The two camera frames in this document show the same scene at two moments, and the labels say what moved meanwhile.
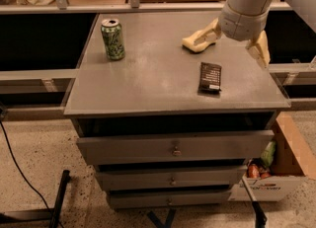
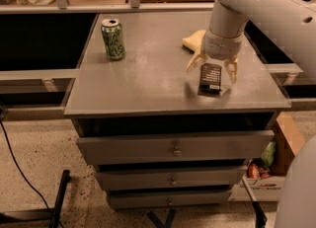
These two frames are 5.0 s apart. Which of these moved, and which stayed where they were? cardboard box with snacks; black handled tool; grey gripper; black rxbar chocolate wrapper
Moved: grey gripper
Stayed: black rxbar chocolate wrapper; cardboard box with snacks; black handled tool
